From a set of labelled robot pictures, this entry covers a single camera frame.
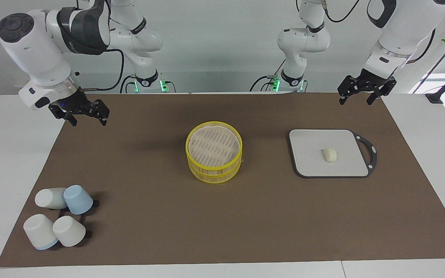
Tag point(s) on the grey cutting board black rim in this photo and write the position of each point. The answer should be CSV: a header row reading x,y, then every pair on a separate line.
x,y
323,166

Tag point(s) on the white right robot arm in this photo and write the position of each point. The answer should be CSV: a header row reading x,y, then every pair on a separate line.
x,y
41,50

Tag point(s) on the yellow rimmed steamer lid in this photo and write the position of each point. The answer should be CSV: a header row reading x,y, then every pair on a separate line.
x,y
214,144

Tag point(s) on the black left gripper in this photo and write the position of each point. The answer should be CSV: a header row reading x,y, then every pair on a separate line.
x,y
369,83

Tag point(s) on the cream cup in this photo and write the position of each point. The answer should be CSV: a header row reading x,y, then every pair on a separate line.
x,y
69,231

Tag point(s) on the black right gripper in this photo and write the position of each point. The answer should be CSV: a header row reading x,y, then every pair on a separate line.
x,y
81,106

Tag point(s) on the yellow bamboo steamer basket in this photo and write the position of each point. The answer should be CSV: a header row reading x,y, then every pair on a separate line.
x,y
214,177

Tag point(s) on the light blue cup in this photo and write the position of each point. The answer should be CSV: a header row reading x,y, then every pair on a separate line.
x,y
78,200

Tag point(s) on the brown table mat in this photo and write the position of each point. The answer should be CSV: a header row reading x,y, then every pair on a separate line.
x,y
265,216

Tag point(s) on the pale steamed bun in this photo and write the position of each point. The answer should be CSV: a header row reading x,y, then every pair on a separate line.
x,y
330,155

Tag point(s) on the white cup blue rim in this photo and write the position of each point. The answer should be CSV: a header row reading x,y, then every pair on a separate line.
x,y
48,198
39,231

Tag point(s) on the green lit base connector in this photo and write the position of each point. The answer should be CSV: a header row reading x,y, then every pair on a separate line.
x,y
276,83
163,83

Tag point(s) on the thin grey pole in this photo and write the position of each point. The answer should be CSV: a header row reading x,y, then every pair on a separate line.
x,y
431,71

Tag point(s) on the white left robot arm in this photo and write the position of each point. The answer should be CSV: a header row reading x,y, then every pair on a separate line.
x,y
392,34

